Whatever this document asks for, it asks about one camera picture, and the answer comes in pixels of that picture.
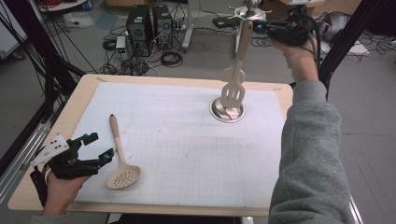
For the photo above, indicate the beige slotted spatula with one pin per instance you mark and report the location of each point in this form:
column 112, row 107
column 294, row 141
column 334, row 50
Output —
column 233, row 93

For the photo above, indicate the steel utensil stand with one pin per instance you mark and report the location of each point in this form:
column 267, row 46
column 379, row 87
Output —
column 218, row 108

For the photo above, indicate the person's right hand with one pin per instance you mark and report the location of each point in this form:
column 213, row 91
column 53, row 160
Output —
column 300, row 62

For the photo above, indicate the brown cardboard box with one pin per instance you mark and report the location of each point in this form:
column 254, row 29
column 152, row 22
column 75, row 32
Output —
column 275, row 9

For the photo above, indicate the black computer tower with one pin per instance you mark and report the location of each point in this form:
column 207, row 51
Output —
column 162, row 26
column 139, row 29

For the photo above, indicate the flat black box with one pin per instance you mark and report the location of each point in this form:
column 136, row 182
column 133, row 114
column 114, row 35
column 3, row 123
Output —
column 221, row 22

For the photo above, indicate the small white device box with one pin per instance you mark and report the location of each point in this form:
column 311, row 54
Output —
column 120, row 43

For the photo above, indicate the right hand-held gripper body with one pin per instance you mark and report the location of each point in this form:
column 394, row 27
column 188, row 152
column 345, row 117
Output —
column 292, row 31

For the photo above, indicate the white stand leg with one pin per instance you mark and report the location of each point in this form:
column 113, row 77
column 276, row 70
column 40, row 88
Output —
column 237, row 40

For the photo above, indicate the beige perforated skimmer spoon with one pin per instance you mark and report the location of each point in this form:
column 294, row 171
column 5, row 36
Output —
column 124, row 178

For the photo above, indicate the white grid mat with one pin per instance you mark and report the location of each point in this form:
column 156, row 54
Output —
column 186, row 174

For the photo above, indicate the aluminium rail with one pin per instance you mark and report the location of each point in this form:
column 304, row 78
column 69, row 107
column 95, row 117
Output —
column 18, row 174
column 356, row 211

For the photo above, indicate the grey stand leg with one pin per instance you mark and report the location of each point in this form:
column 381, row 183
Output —
column 188, row 34

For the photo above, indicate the grey bag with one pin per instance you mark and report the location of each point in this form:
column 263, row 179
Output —
column 333, row 26

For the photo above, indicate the white flat board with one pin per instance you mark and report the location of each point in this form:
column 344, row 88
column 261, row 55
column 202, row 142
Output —
column 355, row 49

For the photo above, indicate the white round table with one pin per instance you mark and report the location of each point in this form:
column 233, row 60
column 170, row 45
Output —
column 62, row 5

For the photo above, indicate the clear plastic bag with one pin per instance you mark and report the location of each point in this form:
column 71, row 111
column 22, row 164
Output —
column 77, row 20

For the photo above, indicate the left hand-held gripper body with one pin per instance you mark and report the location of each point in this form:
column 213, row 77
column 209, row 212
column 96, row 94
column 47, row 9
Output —
column 71, row 166

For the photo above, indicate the black metal frame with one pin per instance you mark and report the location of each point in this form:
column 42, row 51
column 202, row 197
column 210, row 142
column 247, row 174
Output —
column 345, row 37
column 46, row 56

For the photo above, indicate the white cabinet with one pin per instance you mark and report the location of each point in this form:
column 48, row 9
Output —
column 9, row 37

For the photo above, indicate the person's left hand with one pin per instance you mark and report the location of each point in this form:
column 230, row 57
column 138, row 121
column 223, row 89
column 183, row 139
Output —
column 60, row 194

